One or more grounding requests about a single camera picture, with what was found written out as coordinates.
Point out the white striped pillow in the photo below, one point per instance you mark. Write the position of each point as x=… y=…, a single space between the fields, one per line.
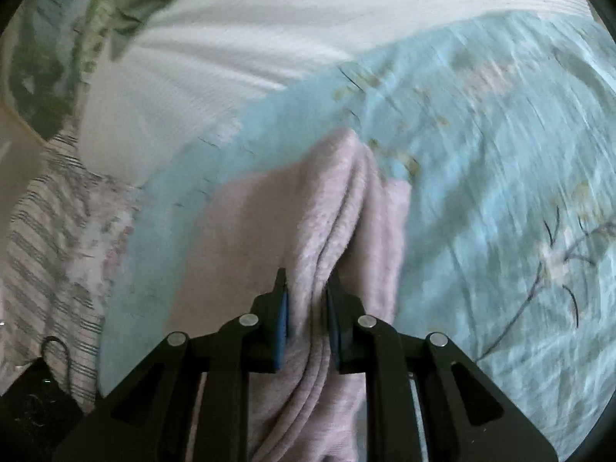
x=288 y=33

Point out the mauve knit sweater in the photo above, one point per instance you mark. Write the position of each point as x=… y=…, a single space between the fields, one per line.
x=313 y=211

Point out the pink floral cloth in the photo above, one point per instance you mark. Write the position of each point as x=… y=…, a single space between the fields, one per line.
x=102 y=250

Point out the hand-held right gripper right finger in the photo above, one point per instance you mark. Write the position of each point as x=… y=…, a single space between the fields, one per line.
x=335 y=339

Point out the plaid blanket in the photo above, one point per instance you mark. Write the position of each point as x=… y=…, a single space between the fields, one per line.
x=43 y=250

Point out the light blue floral bedsheet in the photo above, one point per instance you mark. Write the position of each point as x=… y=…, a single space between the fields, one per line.
x=481 y=178

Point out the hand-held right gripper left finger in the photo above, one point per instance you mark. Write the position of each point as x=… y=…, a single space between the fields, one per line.
x=281 y=327

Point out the green landscape print fabric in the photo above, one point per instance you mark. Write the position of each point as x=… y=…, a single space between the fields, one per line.
x=57 y=57

